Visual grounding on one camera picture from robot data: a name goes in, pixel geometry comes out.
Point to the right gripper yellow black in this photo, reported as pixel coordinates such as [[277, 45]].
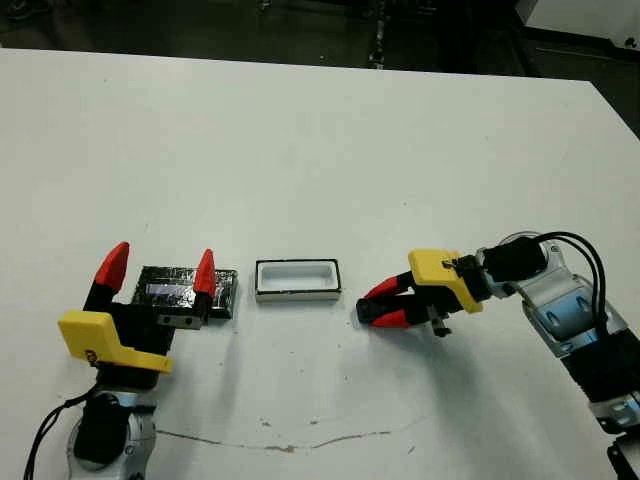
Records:
[[440, 270]]

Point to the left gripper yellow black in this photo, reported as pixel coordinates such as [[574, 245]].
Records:
[[90, 332]]

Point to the shiny black box lid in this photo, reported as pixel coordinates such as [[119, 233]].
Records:
[[222, 295]]

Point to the dark metal stand leg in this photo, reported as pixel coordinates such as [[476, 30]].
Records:
[[377, 40]]

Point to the white cabinet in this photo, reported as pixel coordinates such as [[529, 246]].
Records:
[[575, 17]]

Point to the camera box base white inside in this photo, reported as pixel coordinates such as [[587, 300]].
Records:
[[300, 295]]

